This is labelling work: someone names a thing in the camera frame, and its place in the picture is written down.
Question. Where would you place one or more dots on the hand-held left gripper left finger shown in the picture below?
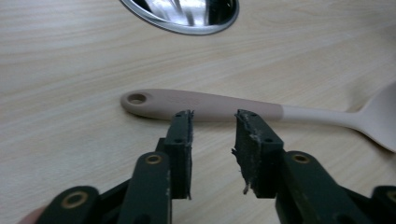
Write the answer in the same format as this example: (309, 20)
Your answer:
(179, 155)

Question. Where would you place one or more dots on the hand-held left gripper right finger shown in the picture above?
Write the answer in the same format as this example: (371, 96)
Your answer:
(257, 149)

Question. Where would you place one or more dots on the stainless steel bowl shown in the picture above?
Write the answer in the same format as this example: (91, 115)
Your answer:
(183, 14)

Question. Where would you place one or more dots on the beige silicone spatula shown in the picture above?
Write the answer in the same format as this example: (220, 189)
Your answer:
(214, 105)

